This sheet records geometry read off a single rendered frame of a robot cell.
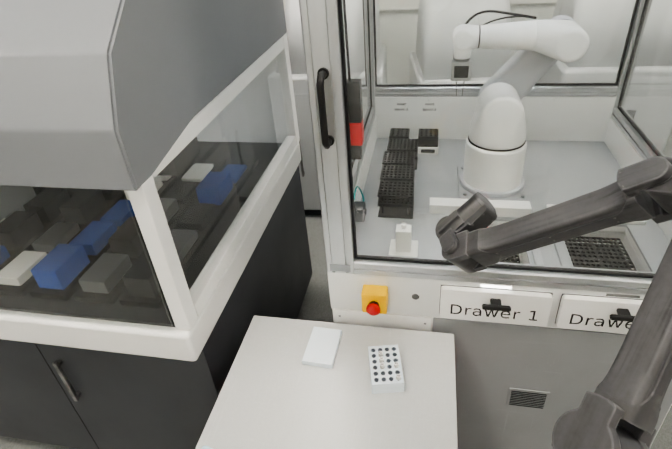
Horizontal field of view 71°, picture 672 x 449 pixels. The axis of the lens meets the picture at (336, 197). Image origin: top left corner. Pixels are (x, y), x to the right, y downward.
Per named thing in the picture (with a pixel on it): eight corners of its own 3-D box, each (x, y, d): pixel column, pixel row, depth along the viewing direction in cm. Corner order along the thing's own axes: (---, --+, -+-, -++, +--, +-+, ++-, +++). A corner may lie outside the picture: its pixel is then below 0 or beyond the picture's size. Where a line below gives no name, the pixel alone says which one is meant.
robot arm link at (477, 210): (443, 255, 94) (471, 273, 97) (487, 217, 89) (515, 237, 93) (428, 218, 104) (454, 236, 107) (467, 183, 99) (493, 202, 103)
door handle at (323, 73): (331, 154, 110) (324, 74, 100) (320, 154, 110) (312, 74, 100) (334, 145, 114) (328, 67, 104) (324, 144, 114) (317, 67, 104)
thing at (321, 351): (332, 368, 130) (331, 364, 129) (302, 364, 132) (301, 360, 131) (342, 333, 140) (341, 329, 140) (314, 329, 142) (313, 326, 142)
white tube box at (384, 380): (404, 392, 122) (404, 382, 120) (372, 394, 123) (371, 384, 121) (397, 353, 133) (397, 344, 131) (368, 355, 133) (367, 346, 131)
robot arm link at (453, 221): (428, 226, 103) (440, 245, 100) (451, 205, 101) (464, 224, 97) (446, 233, 108) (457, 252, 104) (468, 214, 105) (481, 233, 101)
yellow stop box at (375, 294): (386, 316, 135) (386, 298, 131) (361, 314, 136) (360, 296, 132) (388, 303, 139) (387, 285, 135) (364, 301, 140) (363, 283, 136)
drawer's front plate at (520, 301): (546, 326, 130) (553, 297, 124) (439, 317, 136) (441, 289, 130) (545, 322, 131) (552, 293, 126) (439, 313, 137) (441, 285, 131)
